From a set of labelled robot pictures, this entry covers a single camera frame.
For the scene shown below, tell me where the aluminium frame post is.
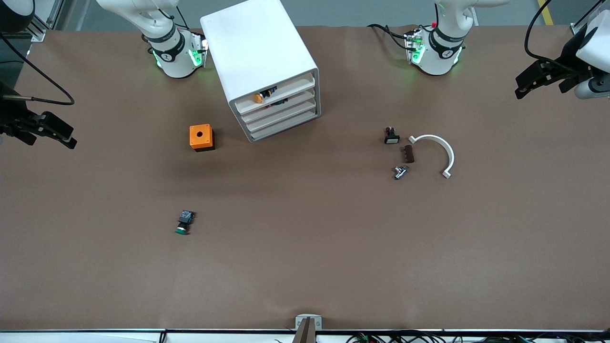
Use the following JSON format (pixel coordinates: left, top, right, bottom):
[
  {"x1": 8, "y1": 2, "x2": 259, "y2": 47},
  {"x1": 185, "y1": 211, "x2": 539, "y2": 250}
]
[
  {"x1": 26, "y1": 0, "x2": 65, "y2": 42},
  {"x1": 569, "y1": 0, "x2": 610, "y2": 36}
]

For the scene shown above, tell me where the green push button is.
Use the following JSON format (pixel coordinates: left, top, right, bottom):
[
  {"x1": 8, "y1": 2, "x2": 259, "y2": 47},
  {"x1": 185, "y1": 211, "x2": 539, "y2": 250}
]
[{"x1": 174, "y1": 210, "x2": 195, "y2": 235}]

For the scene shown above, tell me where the orange push button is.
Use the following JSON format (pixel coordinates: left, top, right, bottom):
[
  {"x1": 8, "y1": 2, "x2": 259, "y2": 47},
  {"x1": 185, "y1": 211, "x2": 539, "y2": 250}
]
[{"x1": 253, "y1": 87, "x2": 278, "y2": 104}]

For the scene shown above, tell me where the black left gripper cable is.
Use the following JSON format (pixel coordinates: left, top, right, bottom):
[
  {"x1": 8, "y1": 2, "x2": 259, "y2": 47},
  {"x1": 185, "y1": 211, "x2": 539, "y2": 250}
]
[{"x1": 524, "y1": 0, "x2": 572, "y2": 65}]

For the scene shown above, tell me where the brown table mat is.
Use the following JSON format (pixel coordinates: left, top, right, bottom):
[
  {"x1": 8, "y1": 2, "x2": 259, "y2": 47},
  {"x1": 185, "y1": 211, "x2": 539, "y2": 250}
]
[{"x1": 0, "y1": 24, "x2": 610, "y2": 332}]

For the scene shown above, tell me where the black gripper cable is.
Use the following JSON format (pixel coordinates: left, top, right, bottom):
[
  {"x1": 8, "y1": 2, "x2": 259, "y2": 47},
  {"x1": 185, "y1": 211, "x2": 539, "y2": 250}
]
[
  {"x1": 0, "y1": 32, "x2": 75, "y2": 106},
  {"x1": 524, "y1": 0, "x2": 572, "y2": 65}
]

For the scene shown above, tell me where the white curved plastic bracket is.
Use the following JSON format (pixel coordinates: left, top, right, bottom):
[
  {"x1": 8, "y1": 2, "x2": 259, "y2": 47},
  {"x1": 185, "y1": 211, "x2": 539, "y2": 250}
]
[{"x1": 408, "y1": 134, "x2": 455, "y2": 180}]

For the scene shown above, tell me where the black arm base cable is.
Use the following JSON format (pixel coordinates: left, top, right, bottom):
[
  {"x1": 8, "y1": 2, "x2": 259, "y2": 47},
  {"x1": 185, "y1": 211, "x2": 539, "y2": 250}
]
[{"x1": 367, "y1": 23, "x2": 411, "y2": 50}]

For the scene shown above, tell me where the white drawer cabinet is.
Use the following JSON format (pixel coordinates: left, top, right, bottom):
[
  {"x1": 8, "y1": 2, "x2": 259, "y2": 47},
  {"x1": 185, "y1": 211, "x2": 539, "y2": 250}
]
[{"x1": 200, "y1": 0, "x2": 321, "y2": 142}]

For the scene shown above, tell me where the orange button enclosure box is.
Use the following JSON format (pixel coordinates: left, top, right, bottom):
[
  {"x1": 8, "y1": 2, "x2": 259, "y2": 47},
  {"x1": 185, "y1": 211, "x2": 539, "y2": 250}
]
[{"x1": 189, "y1": 124, "x2": 215, "y2": 152}]

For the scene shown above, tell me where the black cable bundle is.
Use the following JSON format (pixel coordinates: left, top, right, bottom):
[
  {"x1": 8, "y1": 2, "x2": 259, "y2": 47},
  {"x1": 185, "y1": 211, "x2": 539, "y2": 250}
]
[{"x1": 346, "y1": 331, "x2": 610, "y2": 343}]

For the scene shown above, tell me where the white plastic drawer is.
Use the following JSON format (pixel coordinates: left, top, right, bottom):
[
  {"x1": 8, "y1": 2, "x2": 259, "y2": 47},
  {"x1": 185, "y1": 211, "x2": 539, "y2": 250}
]
[
  {"x1": 248, "y1": 110, "x2": 319, "y2": 141},
  {"x1": 244, "y1": 99, "x2": 318, "y2": 131},
  {"x1": 234, "y1": 71, "x2": 317, "y2": 114},
  {"x1": 241, "y1": 88, "x2": 317, "y2": 122}
]

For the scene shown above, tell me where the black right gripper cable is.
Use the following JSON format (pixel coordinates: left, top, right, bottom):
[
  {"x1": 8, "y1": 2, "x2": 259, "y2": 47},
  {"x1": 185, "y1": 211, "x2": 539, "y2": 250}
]
[{"x1": 0, "y1": 32, "x2": 75, "y2": 106}]

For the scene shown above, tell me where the grey metal bracket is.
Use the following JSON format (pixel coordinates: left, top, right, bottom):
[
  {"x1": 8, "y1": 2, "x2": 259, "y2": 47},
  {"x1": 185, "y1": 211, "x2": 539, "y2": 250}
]
[{"x1": 295, "y1": 314, "x2": 323, "y2": 330}]

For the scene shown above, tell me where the white table edge rail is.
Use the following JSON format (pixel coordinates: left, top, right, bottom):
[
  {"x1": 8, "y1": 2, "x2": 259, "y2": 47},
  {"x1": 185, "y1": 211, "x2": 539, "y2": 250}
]
[{"x1": 0, "y1": 329, "x2": 610, "y2": 343}]

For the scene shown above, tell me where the brown flat bar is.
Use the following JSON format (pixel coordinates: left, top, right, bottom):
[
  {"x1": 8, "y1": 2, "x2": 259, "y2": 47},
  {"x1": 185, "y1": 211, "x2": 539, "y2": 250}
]
[{"x1": 293, "y1": 318, "x2": 316, "y2": 343}]

